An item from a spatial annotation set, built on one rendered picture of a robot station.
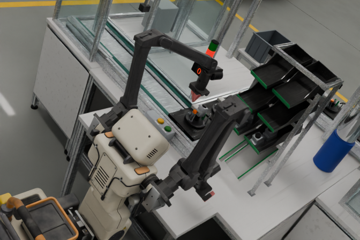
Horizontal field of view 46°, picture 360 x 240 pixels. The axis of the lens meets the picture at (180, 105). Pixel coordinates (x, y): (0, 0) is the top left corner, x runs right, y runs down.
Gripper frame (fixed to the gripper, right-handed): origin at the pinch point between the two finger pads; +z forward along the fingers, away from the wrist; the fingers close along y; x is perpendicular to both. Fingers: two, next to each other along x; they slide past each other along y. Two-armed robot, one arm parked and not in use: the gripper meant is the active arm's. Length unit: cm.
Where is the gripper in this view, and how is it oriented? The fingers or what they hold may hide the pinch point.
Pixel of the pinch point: (193, 100)
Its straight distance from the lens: 231.0
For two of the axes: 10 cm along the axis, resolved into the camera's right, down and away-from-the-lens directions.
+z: -3.4, 7.5, 5.7
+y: -6.2, -6.3, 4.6
